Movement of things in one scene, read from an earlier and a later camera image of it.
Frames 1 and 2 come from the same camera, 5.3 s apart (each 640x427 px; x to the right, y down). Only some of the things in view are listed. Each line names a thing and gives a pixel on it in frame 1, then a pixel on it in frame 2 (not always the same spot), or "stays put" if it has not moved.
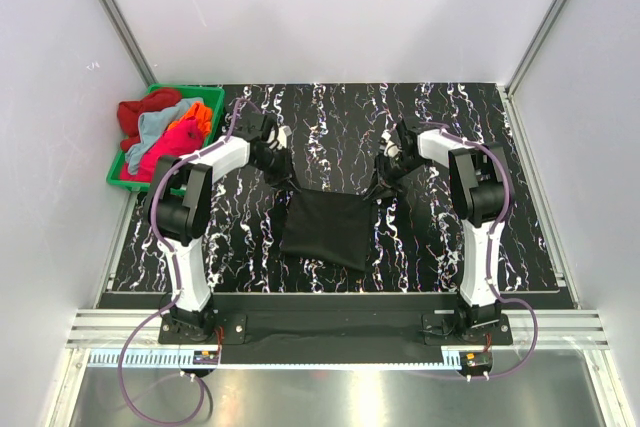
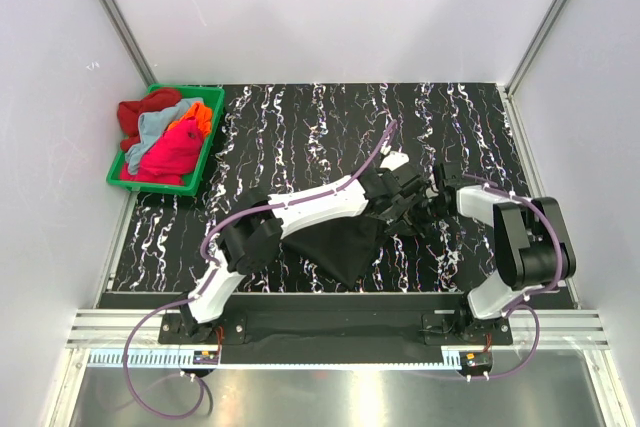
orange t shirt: (201, 112) stays put
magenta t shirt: (179, 140) stays put
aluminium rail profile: (114, 328) stays put
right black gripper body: (390, 170) → (428, 210)
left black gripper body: (275, 164) → (391, 212)
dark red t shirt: (129, 112) stays put
